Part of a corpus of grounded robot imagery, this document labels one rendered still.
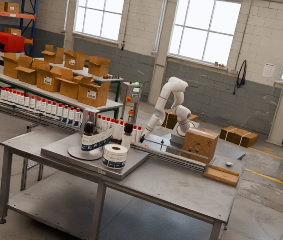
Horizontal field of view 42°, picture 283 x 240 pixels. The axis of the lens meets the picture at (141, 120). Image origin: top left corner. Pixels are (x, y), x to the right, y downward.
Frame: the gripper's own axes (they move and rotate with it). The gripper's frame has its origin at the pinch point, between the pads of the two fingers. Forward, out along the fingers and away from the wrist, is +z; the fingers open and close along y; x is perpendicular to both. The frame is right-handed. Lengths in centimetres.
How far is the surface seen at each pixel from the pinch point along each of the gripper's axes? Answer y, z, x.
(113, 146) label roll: 59, -6, -7
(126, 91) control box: 1, -35, -40
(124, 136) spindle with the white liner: 32.1, -7.2, -9.6
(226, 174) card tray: -8, -20, 88
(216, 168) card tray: -13, -17, 77
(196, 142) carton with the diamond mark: -17, -26, 46
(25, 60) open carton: -175, 83, -275
